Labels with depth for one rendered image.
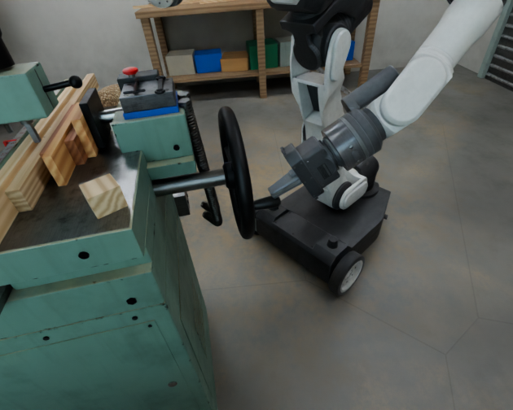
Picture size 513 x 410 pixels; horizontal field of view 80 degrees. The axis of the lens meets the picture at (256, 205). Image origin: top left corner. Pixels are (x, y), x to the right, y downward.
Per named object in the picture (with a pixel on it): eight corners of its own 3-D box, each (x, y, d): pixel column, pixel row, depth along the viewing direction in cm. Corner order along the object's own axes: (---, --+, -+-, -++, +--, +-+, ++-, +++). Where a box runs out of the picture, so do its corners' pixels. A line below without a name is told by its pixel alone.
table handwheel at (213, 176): (229, 85, 69) (240, 187, 88) (138, 97, 67) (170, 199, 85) (257, 145, 48) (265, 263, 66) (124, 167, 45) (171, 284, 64)
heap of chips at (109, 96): (146, 101, 80) (142, 87, 78) (89, 109, 79) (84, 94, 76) (147, 90, 87) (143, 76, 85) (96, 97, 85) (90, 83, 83)
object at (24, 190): (32, 210, 47) (18, 189, 44) (19, 212, 47) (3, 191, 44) (99, 86, 93) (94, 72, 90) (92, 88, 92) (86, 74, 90)
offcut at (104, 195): (128, 206, 46) (120, 185, 44) (98, 220, 44) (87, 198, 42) (118, 193, 49) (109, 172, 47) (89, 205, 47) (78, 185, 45)
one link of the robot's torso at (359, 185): (333, 181, 165) (335, 159, 156) (366, 196, 153) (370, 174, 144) (308, 198, 154) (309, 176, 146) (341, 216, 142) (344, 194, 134)
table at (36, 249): (207, 246, 47) (200, 216, 43) (-8, 290, 43) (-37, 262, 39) (187, 104, 93) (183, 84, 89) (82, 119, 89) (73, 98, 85)
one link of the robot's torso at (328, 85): (322, 130, 134) (311, 14, 100) (357, 142, 124) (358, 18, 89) (300, 150, 129) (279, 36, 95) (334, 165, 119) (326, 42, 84)
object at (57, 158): (67, 185, 52) (50, 155, 48) (58, 186, 52) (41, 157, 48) (94, 125, 70) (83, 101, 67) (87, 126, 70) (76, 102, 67)
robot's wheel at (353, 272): (321, 292, 128) (341, 285, 143) (331, 299, 125) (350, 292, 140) (342, 250, 123) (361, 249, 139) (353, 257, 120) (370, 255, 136)
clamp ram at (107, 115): (136, 142, 61) (120, 98, 56) (97, 149, 60) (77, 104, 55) (139, 124, 68) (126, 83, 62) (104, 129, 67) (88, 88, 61)
